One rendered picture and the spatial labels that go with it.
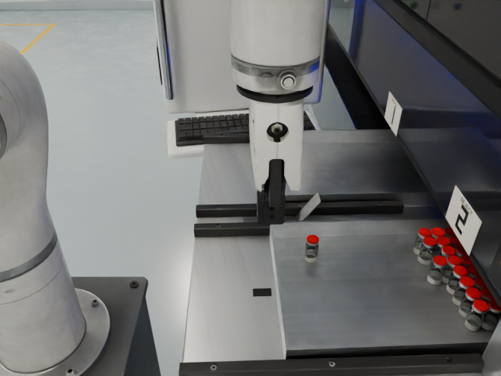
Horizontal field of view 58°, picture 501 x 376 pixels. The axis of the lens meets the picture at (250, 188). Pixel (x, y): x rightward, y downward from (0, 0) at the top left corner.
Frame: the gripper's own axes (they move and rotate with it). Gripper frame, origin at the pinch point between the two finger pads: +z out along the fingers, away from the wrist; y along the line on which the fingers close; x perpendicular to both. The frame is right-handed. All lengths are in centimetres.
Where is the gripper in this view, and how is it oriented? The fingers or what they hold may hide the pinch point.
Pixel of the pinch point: (271, 207)
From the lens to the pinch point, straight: 53.3
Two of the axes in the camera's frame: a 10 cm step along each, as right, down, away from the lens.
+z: 0.0, 8.2, 5.8
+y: -0.3, -5.8, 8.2
